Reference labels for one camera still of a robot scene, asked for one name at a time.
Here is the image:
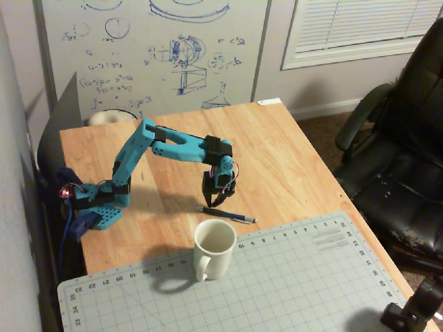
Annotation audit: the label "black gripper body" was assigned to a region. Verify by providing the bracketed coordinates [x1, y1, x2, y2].
[201, 170, 238, 199]

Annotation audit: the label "white wrist servo cable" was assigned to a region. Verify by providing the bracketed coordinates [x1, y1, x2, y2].
[221, 160, 241, 194]

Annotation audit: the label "dark blue clamp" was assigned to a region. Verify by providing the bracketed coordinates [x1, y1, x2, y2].
[56, 166, 84, 195]
[66, 212, 102, 241]

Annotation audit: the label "white tape roll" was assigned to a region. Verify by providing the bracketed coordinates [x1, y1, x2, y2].
[87, 109, 140, 127]

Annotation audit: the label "grey gridded cutting mat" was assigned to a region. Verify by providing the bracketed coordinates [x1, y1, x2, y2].
[57, 211, 411, 332]

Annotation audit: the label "blue black pen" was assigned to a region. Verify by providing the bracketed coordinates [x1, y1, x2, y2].
[197, 205, 258, 224]

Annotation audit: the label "white window blinds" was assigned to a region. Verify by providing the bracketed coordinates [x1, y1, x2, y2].
[280, 0, 443, 71]

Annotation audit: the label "white ceramic mug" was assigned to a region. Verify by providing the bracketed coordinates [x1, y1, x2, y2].
[192, 218, 238, 282]

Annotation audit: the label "black leather office chair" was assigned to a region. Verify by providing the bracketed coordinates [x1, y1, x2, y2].
[334, 17, 443, 275]

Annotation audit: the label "blue usb cable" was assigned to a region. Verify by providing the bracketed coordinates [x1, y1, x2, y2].
[60, 203, 75, 278]

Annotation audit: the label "whiteboard with blue drawings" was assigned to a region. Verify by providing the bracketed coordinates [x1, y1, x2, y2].
[33, 0, 273, 120]

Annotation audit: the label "black camera stand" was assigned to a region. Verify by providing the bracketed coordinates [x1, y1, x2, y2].
[380, 277, 443, 332]

